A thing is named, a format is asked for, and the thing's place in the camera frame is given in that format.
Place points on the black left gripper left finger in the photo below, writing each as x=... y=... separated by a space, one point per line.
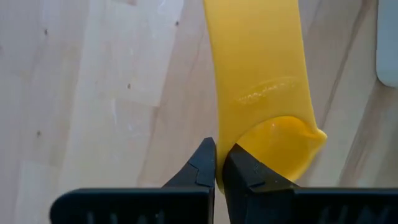
x=140 y=205

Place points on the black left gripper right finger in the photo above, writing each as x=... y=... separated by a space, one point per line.
x=280 y=205

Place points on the yellow measuring cup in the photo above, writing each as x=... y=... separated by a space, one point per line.
x=258 y=62

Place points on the white plastic basket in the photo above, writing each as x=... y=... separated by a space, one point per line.
x=388 y=37

